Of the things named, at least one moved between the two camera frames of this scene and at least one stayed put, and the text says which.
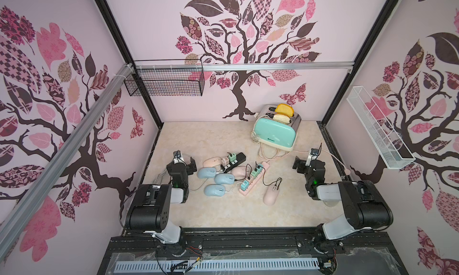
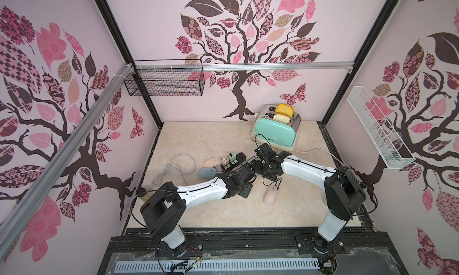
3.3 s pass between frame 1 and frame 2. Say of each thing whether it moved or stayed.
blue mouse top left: stayed
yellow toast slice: stayed
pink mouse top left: stayed
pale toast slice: stayed
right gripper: moved
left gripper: moved
